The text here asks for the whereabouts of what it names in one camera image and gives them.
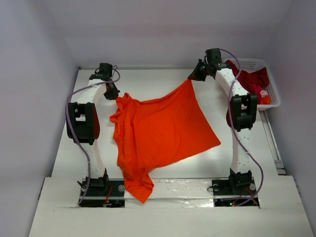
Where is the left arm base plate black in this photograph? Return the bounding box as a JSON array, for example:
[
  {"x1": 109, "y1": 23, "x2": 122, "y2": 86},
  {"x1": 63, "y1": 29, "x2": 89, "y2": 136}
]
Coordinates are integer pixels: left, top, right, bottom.
[{"x1": 79, "y1": 179, "x2": 125, "y2": 208}]

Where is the orange t shirt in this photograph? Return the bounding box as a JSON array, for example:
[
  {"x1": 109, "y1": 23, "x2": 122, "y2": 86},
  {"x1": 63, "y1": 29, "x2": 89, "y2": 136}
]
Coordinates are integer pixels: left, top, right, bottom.
[{"x1": 110, "y1": 79, "x2": 221, "y2": 203}]

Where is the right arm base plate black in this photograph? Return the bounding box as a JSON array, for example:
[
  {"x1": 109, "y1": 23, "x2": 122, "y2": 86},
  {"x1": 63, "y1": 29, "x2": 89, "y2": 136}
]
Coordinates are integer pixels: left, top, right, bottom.
[{"x1": 207, "y1": 179, "x2": 259, "y2": 207}]

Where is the small orange cloth in basket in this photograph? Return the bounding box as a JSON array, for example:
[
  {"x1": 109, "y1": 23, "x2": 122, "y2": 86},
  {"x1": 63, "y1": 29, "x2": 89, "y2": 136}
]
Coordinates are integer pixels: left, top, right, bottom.
[{"x1": 259, "y1": 95, "x2": 272, "y2": 105}]

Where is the pink cloth in basket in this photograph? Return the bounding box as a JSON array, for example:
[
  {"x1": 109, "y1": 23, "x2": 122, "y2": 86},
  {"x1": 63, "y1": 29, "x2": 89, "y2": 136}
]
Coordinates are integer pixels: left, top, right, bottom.
[{"x1": 252, "y1": 84, "x2": 268, "y2": 98}]

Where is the dark red t shirt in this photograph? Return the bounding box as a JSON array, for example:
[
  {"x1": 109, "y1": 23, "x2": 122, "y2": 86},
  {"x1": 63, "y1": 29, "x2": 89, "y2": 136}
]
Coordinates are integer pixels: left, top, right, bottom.
[{"x1": 237, "y1": 67, "x2": 270, "y2": 94}]

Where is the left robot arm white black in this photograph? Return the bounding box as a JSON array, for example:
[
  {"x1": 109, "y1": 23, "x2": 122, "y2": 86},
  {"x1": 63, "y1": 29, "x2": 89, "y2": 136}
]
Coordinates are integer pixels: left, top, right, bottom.
[{"x1": 65, "y1": 63, "x2": 120, "y2": 197}]

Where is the white plastic basket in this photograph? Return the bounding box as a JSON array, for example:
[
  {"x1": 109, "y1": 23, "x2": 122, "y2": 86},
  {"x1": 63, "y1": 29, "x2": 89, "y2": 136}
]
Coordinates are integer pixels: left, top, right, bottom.
[{"x1": 224, "y1": 58, "x2": 281, "y2": 111}]

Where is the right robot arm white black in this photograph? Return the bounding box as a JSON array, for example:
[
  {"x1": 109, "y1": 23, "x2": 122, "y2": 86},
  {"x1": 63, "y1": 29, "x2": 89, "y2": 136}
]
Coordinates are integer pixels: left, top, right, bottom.
[{"x1": 188, "y1": 48, "x2": 257, "y2": 196}]

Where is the metal rail at table edge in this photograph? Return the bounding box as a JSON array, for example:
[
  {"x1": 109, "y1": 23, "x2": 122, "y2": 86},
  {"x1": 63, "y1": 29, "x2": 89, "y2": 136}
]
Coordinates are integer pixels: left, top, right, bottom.
[{"x1": 259, "y1": 111, "x2": 287, "y2": 176}]

